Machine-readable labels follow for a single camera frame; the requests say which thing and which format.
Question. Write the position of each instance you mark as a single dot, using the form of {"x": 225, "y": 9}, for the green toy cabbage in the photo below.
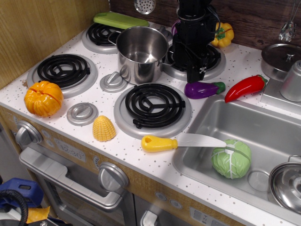
{"x": 232, "y": 161}

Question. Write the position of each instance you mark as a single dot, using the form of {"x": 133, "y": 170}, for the silver pan with lid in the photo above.
{"x": 277, "y": 59}

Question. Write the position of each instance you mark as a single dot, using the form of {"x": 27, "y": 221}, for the back left black burner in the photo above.
{"x": 101, "y": 39}

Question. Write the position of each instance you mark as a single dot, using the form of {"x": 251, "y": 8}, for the front left black burner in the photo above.
{"x": 73, "y": 73}

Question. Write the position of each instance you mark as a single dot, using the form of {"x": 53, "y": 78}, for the upper silver stove knob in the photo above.
{"x": 113, "y": 83}

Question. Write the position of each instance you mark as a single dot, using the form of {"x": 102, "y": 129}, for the hanging perforated ladle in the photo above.
{"x": 144, "y": 7}

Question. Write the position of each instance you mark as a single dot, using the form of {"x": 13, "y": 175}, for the lower silver stove knob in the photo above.
{"x": 82, "y": 114}

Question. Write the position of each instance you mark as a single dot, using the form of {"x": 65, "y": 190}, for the yellow toy corn piece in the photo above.
{"x": 103, "y": 129}

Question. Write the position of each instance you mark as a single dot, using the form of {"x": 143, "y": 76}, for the orange toy pumpkin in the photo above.
{"x": 43, "y": 99}

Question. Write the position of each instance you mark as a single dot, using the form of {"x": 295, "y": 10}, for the yellow handled toy knife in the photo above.
{"x": 153, "y": 144}

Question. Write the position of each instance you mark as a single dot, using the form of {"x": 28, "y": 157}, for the blue object with cable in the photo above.
{"x": 20, "y": 193}

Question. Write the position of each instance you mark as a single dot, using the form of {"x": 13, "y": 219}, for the hanging glass utensil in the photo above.
{"x": 288, "y": 30}

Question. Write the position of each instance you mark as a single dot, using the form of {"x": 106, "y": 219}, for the silver metal cup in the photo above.
{"x": 291, "y": 87}

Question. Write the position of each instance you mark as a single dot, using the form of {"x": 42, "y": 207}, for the back right black burner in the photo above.
{"x": 216, "y": 65}

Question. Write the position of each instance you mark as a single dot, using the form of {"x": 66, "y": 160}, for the left oven front knob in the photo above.
{"x": 27, "y": 134}

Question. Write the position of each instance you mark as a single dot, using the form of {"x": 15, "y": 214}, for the black burner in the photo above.
{"x": 73, "y": 73}
{"x": 216, "y": 65}
{"x": 152, "y": 109}
{"x": 101, "y": 39}

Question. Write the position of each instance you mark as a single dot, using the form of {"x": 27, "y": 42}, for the front right black burner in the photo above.
{"x": 152, "y": 109}

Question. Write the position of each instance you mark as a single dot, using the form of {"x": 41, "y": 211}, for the silver stove knob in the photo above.
{"x": 113, "y": 83}
{"x": 82, "y": 114}

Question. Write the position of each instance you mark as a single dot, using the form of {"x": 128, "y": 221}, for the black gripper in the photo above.
{"x": 194, "y": 33}

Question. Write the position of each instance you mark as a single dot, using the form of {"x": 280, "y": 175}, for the oven clock display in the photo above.
{"x": 69, "y": 149}

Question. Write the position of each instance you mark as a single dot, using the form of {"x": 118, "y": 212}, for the right oven front knob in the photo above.
{"x": 111, "y": 178}

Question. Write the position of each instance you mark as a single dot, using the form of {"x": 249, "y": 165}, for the oven knob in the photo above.
{"x": 27, "y": 134}
{"x": 111, "y": 178}

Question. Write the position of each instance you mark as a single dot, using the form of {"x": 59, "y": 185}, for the green cutting board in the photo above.
{"x": 118, "y": 20}

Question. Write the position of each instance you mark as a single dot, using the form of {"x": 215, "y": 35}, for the silver oven door handle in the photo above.
{"x": 56, "y": 173}

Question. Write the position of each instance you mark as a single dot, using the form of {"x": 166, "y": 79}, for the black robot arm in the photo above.
{"x": 191, "y": 7}

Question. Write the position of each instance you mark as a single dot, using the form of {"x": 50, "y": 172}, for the stainless steel pot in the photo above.
{"x": 141, "y": 52}

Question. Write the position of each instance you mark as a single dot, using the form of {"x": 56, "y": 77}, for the silver sink basin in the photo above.
{"x": 273, "y": 138}

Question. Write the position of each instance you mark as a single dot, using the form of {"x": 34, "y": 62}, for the red toy chili pepper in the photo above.
{"x": 246, "y": 86}

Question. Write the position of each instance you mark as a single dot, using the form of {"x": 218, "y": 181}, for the yellow toy bell pepper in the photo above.
{"x": 223, "y": 36}

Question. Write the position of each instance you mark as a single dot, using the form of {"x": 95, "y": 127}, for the purple toy eggplant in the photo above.
{"x": 200, "y": 90}

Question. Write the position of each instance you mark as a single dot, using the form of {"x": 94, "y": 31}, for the purple striped toy onion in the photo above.
{"x": 174, "y": 28}

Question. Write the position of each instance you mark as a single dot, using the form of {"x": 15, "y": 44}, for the steel pot in sink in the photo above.
{"x": 285, "y": 184}

